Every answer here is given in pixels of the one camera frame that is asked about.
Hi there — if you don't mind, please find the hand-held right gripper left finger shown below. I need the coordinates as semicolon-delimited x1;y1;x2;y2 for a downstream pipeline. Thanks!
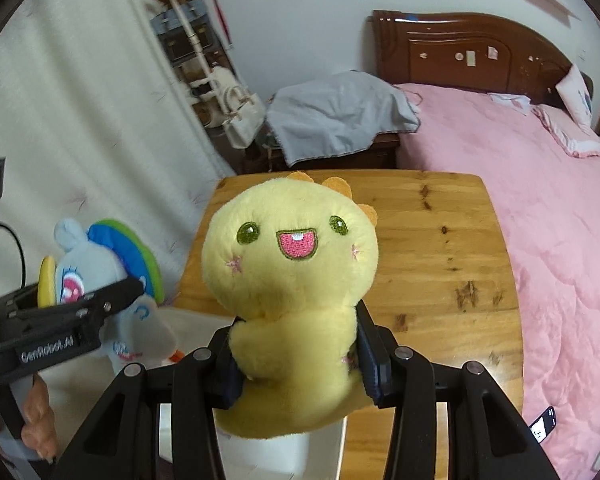
50;327;246;480

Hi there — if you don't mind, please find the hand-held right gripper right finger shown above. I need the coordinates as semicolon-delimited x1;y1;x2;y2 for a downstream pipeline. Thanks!
355;302;561;480

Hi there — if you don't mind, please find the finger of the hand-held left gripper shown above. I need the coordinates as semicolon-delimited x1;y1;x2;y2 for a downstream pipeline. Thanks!
10;277;146;333

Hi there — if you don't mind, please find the blue rainbow unicorn plush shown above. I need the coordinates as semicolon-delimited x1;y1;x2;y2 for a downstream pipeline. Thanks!
37;217;181;373

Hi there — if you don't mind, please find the white plastic bin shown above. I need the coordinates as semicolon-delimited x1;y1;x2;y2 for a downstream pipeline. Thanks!
40;305;348;480

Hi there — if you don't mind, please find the yellow plush toy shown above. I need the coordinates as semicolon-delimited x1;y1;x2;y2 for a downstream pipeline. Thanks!
201;170;380;441

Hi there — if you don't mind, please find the blue shoulder bag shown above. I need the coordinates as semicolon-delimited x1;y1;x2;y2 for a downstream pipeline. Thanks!
150;0;233;121

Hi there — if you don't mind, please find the person's left hand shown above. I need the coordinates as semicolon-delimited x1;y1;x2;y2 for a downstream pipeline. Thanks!
20;374;61;462

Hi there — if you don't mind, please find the black smartphone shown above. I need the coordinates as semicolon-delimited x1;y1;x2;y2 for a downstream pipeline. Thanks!
529;406;557;445

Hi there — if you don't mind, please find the white patterned curtain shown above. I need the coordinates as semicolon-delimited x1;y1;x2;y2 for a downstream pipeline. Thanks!
0;0;241;311

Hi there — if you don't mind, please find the fluffy white brown bag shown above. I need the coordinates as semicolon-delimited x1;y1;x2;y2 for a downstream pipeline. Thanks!
187;62;231;128

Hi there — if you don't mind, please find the white handbag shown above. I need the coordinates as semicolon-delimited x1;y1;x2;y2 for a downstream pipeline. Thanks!
212;67;266;150

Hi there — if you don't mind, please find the pink blanket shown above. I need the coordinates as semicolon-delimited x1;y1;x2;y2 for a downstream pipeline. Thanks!
395;82;600;476

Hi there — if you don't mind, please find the grey cloth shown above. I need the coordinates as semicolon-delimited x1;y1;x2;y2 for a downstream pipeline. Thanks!
266;71;421;167

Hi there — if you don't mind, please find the pink ruffled pillow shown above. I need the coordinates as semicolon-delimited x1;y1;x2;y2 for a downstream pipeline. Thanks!
530;104;600;158

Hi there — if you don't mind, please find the brown wooden headboard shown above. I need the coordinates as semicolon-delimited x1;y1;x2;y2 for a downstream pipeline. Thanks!
367;10;600;136

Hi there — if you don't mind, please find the white printed pillow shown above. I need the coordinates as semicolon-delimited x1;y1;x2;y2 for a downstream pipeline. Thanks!
555;64;595;128

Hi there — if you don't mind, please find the black cable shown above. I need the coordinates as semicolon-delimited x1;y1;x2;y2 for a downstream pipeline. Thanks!
0;222;28;291

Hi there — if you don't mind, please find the red lanyard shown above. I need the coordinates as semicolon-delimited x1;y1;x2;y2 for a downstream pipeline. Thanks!
207;0;235;52

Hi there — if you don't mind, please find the pink wall strip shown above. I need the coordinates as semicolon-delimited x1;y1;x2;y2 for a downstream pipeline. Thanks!
522;0;583;21

